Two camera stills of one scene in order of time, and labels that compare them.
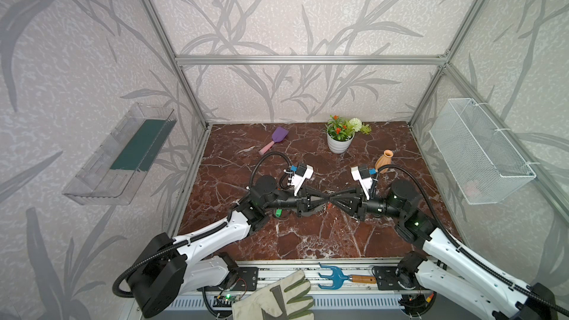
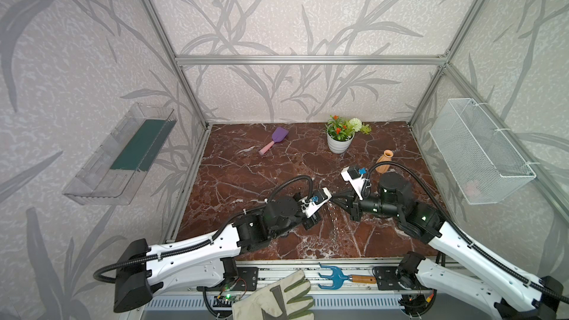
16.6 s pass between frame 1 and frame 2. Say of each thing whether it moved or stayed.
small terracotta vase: stayed
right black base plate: stayed
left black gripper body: moved
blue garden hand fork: stayed
